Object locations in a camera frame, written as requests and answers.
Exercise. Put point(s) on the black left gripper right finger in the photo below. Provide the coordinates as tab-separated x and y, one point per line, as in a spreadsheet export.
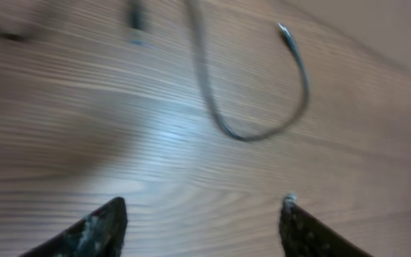
302	235

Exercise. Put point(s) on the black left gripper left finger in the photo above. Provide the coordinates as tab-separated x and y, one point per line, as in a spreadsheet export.
99	234

